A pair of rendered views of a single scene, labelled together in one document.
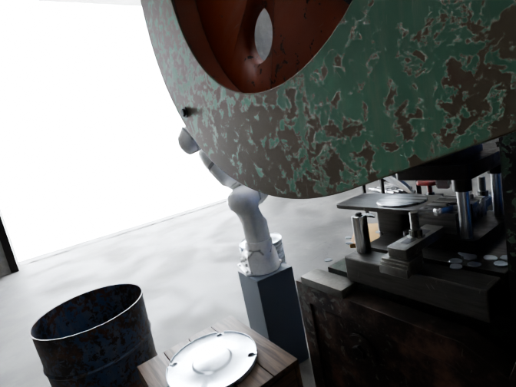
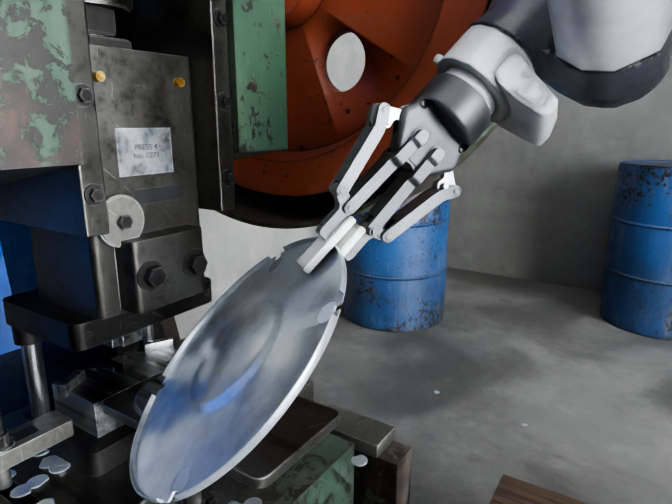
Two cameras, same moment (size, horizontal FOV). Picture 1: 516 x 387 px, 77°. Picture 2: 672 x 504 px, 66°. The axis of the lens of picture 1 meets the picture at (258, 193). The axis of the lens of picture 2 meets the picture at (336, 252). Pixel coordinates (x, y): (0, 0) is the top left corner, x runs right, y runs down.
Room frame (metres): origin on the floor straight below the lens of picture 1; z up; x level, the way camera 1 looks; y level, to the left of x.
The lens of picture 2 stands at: (1.42, -0.43, 1.10)
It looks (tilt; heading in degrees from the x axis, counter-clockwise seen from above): 14 degrees down; 156
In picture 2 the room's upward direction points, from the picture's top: straight up
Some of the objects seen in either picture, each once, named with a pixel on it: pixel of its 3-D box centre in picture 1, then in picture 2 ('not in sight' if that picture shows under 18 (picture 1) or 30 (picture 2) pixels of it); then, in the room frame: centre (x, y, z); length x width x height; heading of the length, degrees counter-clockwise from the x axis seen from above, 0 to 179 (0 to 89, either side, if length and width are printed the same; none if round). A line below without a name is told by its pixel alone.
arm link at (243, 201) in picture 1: (248, 213); not in sight; (1.34, 0.06, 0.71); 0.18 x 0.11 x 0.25; 152
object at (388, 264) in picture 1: (414, 236); not in sight; (0.64, -0.30, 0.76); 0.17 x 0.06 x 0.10; 123
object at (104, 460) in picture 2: (456, 228); (126, 407); (0.73, -0.44, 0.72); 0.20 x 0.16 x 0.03; 123
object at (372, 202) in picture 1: (388, 221); (221, 454); (0.88, -0.34, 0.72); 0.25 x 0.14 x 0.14; 33
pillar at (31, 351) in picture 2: (497, 185); (33, 362); (0.73, -0.54, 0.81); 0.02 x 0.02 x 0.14
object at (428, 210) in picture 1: (451, 212); (128, 384); (0.74, -0.44, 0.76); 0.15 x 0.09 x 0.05; 123
